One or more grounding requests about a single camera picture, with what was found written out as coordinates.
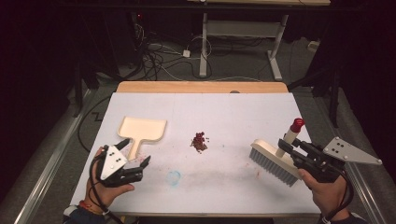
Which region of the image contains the pile of red crumbs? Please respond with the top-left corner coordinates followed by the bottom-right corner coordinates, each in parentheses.
top-left (190, 131), bottom-right (210, 154)

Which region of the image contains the white-framed desk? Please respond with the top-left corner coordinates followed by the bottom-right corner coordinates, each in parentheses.
top-left (187, 0), bottom-right (332, 82)

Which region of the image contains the tangle of black floor cables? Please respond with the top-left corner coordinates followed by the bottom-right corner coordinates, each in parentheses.
top-left (132, 21), bottom-right (214, 82)

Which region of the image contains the aluminium rail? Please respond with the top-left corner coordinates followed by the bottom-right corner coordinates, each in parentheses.
top-left (342, 161), bottom-right (390, 224)
top-left (13, 88), bottom-right (94, 224)

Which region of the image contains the person's left hand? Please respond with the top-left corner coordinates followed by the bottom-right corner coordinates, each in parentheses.
top-left (84, 147), bottom-right (135, 209)

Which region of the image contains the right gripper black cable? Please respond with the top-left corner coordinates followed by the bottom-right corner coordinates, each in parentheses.
top-left (323, 169), bottom-right (355, 222)

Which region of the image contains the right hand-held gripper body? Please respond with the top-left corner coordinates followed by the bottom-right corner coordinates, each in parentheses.
top-left (290, 136), bottom-right (384, 184)

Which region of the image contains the black metal stand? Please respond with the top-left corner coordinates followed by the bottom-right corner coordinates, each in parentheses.
top-left (72, 59), bottom-right (101, 119)

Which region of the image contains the white table mat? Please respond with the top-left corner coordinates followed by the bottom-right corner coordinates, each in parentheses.
top-left (70, 91), bottom-right (322, 216)

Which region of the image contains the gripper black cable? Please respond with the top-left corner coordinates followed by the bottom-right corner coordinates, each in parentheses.
top-left (89, 153), bottom-right (125, 224)
top-left (323, 169), bottom-right (355, 222)

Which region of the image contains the red wrist band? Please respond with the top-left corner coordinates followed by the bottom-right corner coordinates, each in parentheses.
top-left (78, 200), bottom-right (104, 216)

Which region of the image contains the black floor cable loop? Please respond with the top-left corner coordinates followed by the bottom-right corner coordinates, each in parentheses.
top-left (77, 94), bottom-right (112, 153)

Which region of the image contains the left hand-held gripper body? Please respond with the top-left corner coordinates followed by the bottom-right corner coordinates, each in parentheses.
top-left (92, 145), bottom-right (145, 189)

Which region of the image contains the person's right hand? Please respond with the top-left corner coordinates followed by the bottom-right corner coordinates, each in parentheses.
top-left (297, 169), bottom-right (351, 219)

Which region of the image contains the cream brush with red tip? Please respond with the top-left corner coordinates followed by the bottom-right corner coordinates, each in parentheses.
top-left (248, 118), bottom-right (306, 188)

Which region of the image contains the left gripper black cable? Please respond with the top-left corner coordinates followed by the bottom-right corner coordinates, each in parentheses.
top-left (89, 153), bottom-right (125, 224)

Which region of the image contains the cream plastic dustpan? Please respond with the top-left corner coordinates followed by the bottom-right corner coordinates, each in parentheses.
top-left (117, 116), bottom-right (168, 161)

